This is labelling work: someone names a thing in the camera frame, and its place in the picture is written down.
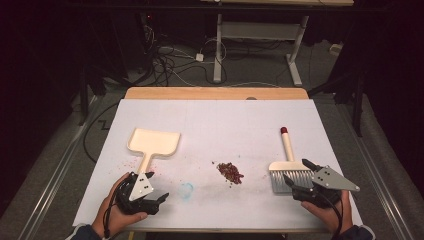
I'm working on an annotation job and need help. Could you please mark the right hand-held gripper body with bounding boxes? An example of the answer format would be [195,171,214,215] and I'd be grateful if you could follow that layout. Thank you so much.
[292,165,361,209]

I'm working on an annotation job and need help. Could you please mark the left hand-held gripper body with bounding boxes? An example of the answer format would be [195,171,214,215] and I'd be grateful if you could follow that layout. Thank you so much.
[114,171,161,216]

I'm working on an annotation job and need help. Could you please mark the cream hand brush grey bristles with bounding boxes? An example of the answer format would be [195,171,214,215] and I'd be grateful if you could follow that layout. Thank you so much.
[268,126,316,194]

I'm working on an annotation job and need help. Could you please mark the cream plastic dustpan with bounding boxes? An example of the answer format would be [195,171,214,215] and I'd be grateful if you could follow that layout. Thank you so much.
[126,127,182,175]

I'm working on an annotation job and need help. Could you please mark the red beans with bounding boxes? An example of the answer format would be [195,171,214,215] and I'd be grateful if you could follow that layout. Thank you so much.
[211,161,245,188]

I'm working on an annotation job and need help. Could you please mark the person's right hand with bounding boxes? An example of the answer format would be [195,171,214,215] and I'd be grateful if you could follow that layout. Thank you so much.
[300,189,354,235]

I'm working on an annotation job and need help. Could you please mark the person's left hand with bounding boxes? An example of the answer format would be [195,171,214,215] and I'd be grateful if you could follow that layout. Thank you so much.
[91,172,149,238]

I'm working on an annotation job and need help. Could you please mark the black stand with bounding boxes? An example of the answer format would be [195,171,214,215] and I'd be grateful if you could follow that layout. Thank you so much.
[307,63,366,138]
[77,63,108,127]

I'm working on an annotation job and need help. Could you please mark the white table mat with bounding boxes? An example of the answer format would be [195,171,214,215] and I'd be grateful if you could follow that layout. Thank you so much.
[72,98,365,232]

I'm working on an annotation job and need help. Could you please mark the wooden table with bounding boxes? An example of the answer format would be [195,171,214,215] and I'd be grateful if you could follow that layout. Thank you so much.
[119,86,334,234]

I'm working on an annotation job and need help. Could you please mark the white-framed desk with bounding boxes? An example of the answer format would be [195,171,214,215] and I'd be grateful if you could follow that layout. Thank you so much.
[199,0,355,87]

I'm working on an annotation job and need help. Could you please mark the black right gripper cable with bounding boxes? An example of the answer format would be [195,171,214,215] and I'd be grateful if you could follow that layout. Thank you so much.
[318,191,345,240]

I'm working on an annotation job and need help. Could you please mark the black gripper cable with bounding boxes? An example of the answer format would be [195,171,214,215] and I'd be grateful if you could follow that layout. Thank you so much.
[318,191,345,240]
[102,178,127,240]

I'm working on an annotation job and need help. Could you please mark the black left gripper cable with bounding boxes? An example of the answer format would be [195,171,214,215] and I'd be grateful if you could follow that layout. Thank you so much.
[102,178,127,240]

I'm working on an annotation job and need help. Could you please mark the metal floor rail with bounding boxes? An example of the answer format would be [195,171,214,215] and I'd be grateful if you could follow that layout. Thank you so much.
[21,95,101,240]
[334,101,416,240]

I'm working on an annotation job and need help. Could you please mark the black floor cable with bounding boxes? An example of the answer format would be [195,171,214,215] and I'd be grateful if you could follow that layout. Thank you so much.
[82,101,121,164]

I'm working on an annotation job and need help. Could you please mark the tangle of floor cables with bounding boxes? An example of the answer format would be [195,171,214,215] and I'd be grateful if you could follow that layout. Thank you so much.
[139,19,229,88]

